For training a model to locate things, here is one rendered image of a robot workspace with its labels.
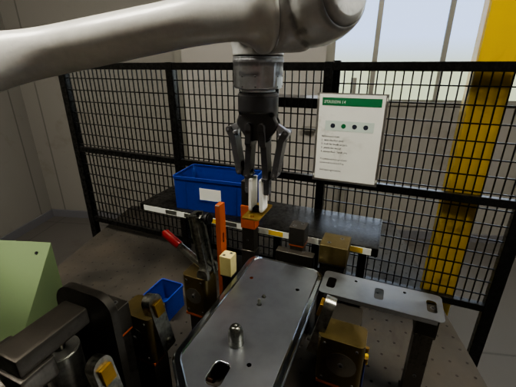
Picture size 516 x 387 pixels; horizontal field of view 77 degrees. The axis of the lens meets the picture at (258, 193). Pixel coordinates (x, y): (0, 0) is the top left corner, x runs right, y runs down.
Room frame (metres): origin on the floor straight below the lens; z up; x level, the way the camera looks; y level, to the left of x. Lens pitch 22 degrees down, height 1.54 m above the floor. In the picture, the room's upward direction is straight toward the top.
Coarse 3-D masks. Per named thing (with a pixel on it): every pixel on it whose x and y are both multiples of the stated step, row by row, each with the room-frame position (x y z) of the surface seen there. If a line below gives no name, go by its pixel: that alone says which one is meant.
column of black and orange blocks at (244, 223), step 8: (248, 200) 0.95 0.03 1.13; (240, 208) 0.96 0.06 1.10; (248, 208) 0.95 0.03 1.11; (248, 224) 0.95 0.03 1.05; (256, 224) 0.96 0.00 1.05; (248, 232) 0.95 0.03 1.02; (256, 232) 0.96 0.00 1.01; (248, 240) 0.95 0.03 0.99; (256, 240) 0.96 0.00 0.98; (248, 248) 0.95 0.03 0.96; (256, 248) 0.96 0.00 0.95; (248, 256) 0.95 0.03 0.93
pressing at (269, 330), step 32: (256, 256) 0.83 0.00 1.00; (256, 288) 0.68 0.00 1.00; (288, 288) 0.68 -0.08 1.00; (224, 320) 0.57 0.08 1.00; (256, 320) 0.57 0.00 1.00; (288, 320) 0.57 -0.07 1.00; (192, 352) 0.48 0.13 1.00; (224, 352) 0.48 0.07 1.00; (256, 352) 0.48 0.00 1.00; (288, 352) 0.49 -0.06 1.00; (192, 384) 0.41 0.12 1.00; (224, 384) 0.41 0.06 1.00; (256, 384) 0.41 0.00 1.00
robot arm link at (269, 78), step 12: (240, 60) 0.58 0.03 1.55; (252, 60) 0.57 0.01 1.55; (264, 60) 0.57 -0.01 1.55; (276, 60) 0.59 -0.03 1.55; (240, 72) 0.58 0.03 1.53; (252, 72) 0.57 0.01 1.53; (264, 72) 0.57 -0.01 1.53; (276, 72) 0.59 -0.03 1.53; (240, 84) 0.59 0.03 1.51; (252, 84) 0.58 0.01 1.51; (264, 84) 0.57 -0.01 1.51; (276, 84) 0.59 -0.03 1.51
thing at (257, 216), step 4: (268, 204) 0.65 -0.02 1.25; (256, 208) 0.61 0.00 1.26; (268, 208) 0.63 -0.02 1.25; (248, 212) 0.61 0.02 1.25; (252, 212) 0.61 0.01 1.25; (256, 212) 0.61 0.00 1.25; (264, 212) 0.61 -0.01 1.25; (244, 216) 0.59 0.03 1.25; (248, 216) 0.59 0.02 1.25; (252, 216) 0.59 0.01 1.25; (256, 216) 0.59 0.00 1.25; (260, 216) 0.59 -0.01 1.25; (256, 220) 0.57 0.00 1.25
